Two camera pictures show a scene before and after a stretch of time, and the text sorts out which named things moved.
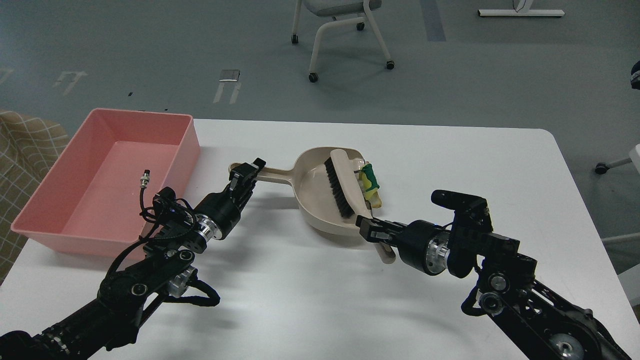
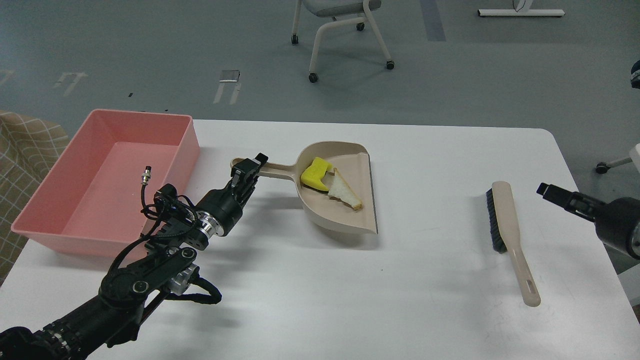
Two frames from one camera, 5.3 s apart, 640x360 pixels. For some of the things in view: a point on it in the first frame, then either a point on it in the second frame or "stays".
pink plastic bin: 89,202 stays
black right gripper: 424,244 → 617,221
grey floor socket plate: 229,75 stays
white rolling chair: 342,11 stays
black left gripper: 216,214 stays
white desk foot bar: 520,12 stays
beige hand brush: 349,196 → 505,238
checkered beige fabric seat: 28,146 stays
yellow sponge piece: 368,181 → 313,175
